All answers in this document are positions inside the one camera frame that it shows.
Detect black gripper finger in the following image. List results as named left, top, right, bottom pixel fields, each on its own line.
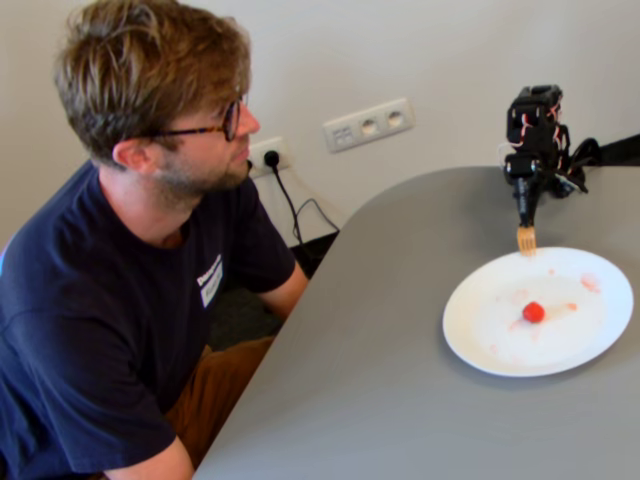
left=524, top=180, right=541, bottom=229
left=510, top=182, right=527, bottom=229

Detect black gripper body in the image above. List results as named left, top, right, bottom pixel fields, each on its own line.
left=503, top=152, right=545, bottom=190

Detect orange fork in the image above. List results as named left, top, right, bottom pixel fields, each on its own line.
left=516, top=224, right=538, bottom=258

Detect red strawberry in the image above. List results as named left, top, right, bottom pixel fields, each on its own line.
left=521, top=300, right=547, bottom=324

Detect white round plate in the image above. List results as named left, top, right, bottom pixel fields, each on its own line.
left=441, top=245, right=635, bottom=378

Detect tortoiseshell round eyeglasses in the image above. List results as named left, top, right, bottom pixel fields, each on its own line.
left=143, top=93, right=250, bottom=144

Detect white name badge sticker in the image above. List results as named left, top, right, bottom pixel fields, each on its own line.
left=195, top=254, right=227, bottom=309

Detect man in navy t-shirt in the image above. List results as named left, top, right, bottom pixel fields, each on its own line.
left=0, top=0, right=311, bottom=480

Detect white wall socket panel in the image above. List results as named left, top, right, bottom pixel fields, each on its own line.
left=322, top=97, right=417, bottom=155

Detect black power cable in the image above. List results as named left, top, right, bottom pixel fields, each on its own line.
left=269, top=164, right=342, bottom=247

